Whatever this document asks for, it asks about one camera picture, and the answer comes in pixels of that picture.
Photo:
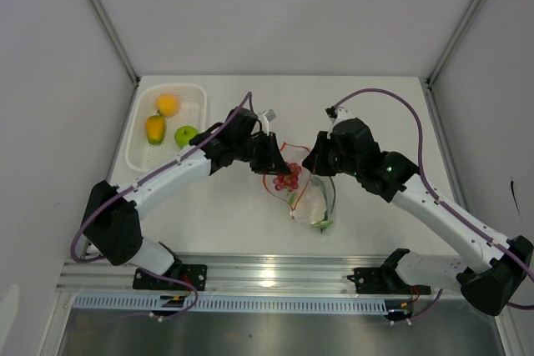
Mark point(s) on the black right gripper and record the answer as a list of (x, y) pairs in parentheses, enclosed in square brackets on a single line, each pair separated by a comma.
[(315, 162)]

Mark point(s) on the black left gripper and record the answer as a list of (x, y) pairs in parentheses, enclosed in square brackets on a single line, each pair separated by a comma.
[(273, 162)]

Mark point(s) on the red grape bunch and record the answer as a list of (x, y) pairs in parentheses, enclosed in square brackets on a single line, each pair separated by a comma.
[(288, 182)]

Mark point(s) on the white cauliflower with green leaves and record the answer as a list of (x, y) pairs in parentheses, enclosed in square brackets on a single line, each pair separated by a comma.
[(311, 207)]

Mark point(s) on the clear zip bag orange zipper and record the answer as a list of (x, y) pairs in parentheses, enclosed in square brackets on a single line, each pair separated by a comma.
[(291, 154)]

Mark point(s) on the green scallion stalks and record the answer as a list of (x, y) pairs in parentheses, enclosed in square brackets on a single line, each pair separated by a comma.
[(328, 189)]

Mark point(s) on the green apple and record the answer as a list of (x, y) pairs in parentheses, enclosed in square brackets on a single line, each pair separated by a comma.
[(184, 134)]

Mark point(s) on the orange round fruit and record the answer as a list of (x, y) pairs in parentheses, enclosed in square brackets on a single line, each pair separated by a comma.
[(167, 104)]

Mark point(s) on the yellow-green mango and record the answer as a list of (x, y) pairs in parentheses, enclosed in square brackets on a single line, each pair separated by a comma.
[(155, 128)]

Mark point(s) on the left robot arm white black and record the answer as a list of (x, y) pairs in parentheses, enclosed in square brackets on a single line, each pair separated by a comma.
[(112, 222)]

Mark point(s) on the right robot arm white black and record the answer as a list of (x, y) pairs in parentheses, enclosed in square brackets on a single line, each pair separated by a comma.
[(488, 268)]

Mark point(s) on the white perforated plastic basket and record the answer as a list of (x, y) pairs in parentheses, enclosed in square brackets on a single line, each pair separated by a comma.
[(140, 154)]

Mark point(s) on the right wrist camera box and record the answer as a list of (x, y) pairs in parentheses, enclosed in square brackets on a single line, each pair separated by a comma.
[(338, 114)]

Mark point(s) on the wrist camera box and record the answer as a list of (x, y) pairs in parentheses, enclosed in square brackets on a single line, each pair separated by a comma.
[(338, 114), (267, 116)]

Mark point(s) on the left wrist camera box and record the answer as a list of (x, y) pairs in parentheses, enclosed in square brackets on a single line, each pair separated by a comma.
[(267, 116)]

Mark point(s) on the aluminium rail frame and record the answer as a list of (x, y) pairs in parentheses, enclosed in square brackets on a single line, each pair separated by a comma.
[(234, 275)]

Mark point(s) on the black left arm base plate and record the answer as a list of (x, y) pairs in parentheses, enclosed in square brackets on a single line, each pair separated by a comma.
[(193, 274)]

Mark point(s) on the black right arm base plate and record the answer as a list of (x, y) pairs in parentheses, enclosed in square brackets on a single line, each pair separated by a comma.
[(379, 281)]

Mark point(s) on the white slotted cable duct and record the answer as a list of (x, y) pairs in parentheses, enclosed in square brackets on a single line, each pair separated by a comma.
[(239, 304)]

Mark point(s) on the right aluminium corner post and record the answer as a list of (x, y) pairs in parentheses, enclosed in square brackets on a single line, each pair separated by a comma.
[(461, 29)]

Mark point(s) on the aluminium corner post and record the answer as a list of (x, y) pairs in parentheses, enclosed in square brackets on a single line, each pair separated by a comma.
[(101, 15), (461, 29)]

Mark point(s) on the left aluminium corner post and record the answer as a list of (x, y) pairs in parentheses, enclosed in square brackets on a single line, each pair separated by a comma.
[(101, 15)]

